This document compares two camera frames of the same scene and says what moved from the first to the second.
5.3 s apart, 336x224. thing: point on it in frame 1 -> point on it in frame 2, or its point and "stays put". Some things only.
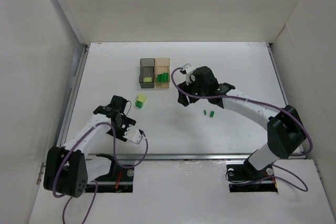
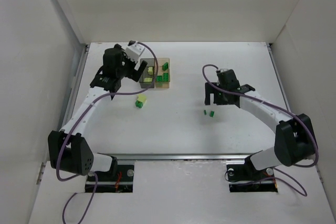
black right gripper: (187, 95) -> (213, 93)
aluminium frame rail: (73, 96) stays put
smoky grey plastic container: (147, 70) stays put
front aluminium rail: (198, 157) stays put
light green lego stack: (141, 100) stays put
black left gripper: (123, 128) -> (133, 69)
